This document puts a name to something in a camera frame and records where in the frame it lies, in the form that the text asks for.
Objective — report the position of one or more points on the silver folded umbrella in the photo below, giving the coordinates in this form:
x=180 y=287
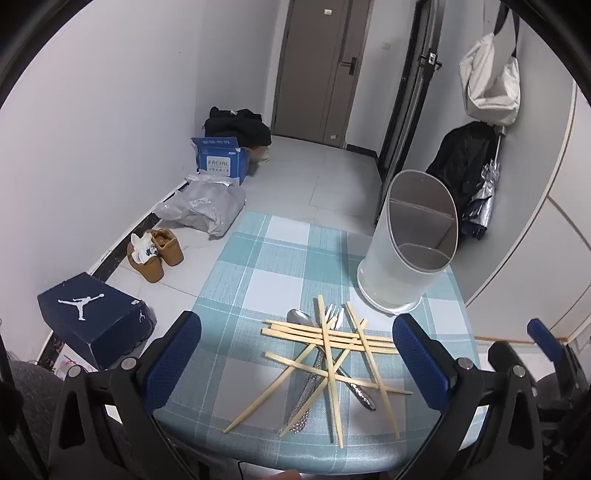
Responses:
x=488 y=203

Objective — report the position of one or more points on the silver spoon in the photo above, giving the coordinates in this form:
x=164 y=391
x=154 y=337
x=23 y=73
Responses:
x=300 y=317

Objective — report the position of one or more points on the silver hammered fork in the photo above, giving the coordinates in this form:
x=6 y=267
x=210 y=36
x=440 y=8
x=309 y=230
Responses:
x=334 y=316

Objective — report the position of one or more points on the blue cardboard box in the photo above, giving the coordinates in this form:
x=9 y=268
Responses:
x=221 y=164

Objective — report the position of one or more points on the black coat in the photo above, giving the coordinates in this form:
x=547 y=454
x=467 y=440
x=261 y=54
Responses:
x=461 y=161

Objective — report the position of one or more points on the grey plastic bags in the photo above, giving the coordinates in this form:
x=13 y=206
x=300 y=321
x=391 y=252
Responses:
x=207 y=207

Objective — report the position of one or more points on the navy shoe box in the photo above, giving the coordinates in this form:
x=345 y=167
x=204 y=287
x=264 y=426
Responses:
x=92 y=323

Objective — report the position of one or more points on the white shoulder bag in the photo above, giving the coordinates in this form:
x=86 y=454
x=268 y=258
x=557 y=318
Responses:
x=489 y=87

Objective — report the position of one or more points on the pile of wooden chopsticks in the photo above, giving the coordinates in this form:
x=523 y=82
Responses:
x=324 y=336

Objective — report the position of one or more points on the black framed glass door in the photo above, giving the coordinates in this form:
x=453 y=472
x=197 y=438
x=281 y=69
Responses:
x=411 y=92

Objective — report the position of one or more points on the brown door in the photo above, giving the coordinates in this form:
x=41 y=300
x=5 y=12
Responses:
x=314 y=83

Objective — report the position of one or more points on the black bag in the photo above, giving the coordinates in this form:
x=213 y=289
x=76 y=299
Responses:
x=240 y=124

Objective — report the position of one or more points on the teal checked tablecloth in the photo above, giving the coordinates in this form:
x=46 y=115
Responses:
x=277 y=286

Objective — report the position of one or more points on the white grey utensil holder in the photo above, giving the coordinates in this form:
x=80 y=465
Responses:
x=392 y=258

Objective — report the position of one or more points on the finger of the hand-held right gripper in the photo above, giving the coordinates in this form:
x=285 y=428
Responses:
x=503 y=353
x=542 y=333

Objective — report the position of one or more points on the brown boot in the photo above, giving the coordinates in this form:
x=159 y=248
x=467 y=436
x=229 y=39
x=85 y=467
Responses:
x=171 y=251
x=150 y=272

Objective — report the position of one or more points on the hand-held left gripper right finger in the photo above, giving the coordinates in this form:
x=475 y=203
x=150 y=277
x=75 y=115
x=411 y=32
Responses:
x=422 y=364

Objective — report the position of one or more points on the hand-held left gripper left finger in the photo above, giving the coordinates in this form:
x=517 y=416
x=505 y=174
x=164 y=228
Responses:
x=178 y=360

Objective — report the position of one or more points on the white socks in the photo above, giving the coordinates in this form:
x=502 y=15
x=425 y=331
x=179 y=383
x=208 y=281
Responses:
x=141 y=251

